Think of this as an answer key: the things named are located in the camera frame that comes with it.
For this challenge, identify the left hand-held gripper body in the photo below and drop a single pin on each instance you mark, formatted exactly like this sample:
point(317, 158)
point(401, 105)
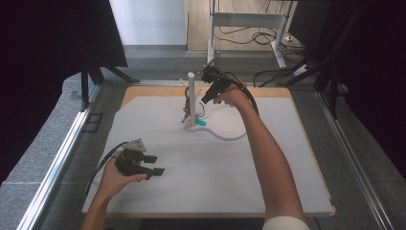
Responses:
point(129, 161)

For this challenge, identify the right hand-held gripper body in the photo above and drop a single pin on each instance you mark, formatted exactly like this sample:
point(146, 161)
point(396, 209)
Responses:
point(215, 80)

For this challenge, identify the white key stand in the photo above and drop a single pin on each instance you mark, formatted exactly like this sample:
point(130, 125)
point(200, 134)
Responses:
point(191, 96)

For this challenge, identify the person's right hand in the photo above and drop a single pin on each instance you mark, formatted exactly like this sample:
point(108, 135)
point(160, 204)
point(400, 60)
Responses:
point(234, 96)

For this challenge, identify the person's left hand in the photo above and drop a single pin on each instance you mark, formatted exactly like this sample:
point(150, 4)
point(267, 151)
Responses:
point(110, 182)

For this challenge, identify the white table mat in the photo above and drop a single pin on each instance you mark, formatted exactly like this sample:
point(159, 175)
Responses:
point(198, 179)

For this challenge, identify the white power strip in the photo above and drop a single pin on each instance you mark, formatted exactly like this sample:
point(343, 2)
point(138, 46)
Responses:
point(300, 70)

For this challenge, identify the black metal stand legs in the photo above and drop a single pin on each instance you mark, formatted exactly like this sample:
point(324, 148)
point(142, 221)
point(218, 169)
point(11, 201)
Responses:
point(85, 86)
point(333, 96)

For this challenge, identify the black curtain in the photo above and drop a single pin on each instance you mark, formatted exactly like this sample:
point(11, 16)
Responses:
point(373, 80)
point(48, 64)

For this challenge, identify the white sleeve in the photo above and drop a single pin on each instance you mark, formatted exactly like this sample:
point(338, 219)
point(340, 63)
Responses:
point(285, 224)

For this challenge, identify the aluminium rail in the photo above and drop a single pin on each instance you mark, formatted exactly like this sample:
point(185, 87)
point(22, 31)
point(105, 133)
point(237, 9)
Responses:
point(354, 166)
point(60, 153)
point(159, 83)

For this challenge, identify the white desk frame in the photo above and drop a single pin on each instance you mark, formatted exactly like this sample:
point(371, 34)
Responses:
point(245, 19)

